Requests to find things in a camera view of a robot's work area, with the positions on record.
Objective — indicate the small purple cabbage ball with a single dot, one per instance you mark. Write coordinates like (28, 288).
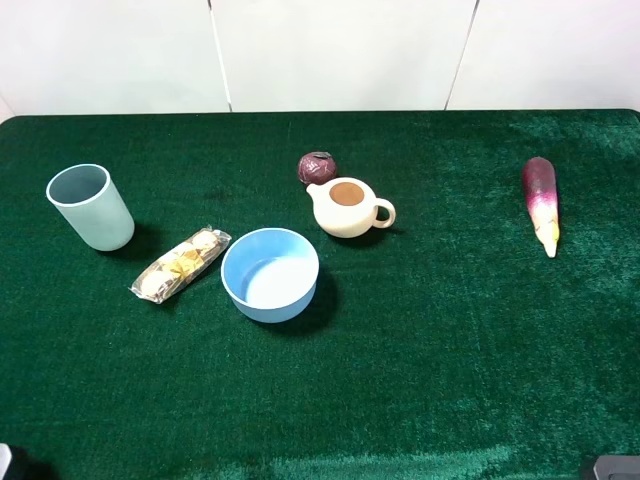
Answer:
(316, 168)

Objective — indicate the grey object bottom right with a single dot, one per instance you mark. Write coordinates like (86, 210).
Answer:
(611, 467)

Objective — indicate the cream ceramic teapot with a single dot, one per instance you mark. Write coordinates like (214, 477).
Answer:
(347, 207)

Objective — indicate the blue plastic bowl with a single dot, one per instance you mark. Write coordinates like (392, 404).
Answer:
(270, 274)

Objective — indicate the green felt table cloth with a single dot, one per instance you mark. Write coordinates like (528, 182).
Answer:
(447, 346)

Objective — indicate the wrapped gold chocolates packet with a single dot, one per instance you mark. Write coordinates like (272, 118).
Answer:
(177, 268)

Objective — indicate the purple toy eggplant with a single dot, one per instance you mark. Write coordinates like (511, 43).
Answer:
(540, 191)

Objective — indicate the light teal plastic cup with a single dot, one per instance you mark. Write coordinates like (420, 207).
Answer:
(87, 198)

